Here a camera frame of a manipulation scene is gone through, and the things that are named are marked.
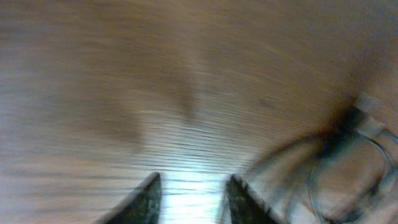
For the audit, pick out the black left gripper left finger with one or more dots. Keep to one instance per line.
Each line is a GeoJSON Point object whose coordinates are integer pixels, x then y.
{"type": "Point", "coordinates": [141, 206]}

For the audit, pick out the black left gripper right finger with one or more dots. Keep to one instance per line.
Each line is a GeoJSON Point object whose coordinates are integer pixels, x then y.
{"type": "Point", "coordinates": [243, 205]}

